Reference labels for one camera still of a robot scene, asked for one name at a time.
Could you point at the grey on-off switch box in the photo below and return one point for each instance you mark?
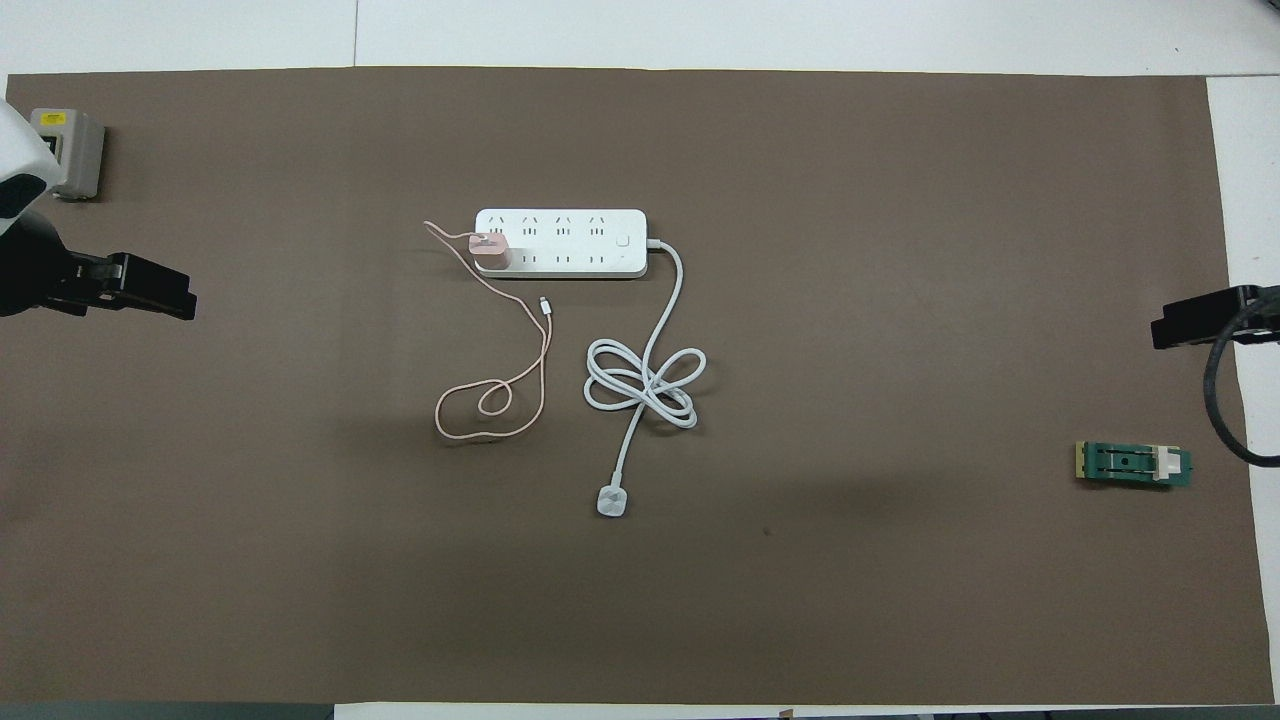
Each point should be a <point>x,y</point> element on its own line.
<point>78,155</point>

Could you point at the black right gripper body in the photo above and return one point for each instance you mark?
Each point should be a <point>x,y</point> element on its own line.
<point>1263,312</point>

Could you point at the white power strip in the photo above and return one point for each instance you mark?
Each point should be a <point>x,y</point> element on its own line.
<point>560,243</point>

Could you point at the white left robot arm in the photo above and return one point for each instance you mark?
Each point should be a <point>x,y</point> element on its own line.
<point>20,150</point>

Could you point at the green circuit board module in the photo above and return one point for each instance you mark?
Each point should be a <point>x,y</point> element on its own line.
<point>1125,464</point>

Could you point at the pink charger adapter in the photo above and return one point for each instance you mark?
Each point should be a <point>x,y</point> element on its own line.
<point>491,252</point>

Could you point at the brown table mat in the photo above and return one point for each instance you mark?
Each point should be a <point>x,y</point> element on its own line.
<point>800,600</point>

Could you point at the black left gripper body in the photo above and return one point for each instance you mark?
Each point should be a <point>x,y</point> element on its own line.
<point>35,270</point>

